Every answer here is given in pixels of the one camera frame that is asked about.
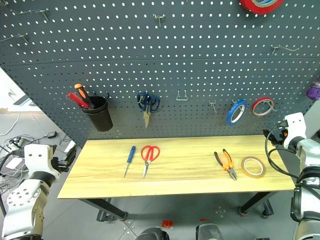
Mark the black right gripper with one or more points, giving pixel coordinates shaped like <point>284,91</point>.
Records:
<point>279,136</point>

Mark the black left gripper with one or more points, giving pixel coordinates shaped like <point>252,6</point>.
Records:
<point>61,165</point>

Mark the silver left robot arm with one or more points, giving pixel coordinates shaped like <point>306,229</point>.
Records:
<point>22,202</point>

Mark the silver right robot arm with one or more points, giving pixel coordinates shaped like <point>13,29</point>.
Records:
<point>310,160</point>

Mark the dark grey metal pegboard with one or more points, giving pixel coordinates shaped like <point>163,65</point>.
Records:
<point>175,62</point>

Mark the black power adapter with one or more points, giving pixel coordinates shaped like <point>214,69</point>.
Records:
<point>51,135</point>

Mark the thin red tape roll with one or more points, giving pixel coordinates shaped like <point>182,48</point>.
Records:
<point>253,108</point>

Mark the tan tape roll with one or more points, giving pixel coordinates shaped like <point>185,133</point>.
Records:
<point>253,175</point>

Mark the black cup holder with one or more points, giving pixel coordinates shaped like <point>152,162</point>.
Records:
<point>100,117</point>

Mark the blue tape roll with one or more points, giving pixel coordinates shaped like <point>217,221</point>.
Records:
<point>230,117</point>

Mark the orange and black pliers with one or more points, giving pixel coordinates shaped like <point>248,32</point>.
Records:
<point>230,166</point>

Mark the white flat box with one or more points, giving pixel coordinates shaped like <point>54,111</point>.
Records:
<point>13,164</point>

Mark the black table leg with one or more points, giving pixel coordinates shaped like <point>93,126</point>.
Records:
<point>255,201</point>
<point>107,206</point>

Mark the purple bundle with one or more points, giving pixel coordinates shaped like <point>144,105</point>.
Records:
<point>315,91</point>

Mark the short metal pegboard hook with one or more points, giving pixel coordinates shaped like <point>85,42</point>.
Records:
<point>159,18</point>
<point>213,105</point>

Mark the black caster wheel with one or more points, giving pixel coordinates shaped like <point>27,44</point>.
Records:
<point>267,210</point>

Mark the long metal pegboard hook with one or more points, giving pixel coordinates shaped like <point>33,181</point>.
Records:
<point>17,37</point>
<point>37,11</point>
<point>285,48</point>

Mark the dark rounded shape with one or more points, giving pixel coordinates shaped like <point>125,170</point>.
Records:
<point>208,232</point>
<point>152,234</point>

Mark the red floor marker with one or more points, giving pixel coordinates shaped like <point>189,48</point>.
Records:
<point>167,223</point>

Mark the large red tape roll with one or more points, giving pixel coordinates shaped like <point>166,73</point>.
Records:
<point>250,6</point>

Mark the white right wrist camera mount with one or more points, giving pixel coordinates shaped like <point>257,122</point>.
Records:
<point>296,127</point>

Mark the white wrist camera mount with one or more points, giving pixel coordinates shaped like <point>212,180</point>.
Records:
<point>37,157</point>
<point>296,127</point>

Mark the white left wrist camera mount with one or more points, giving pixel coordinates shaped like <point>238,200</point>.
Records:
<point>37,157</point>

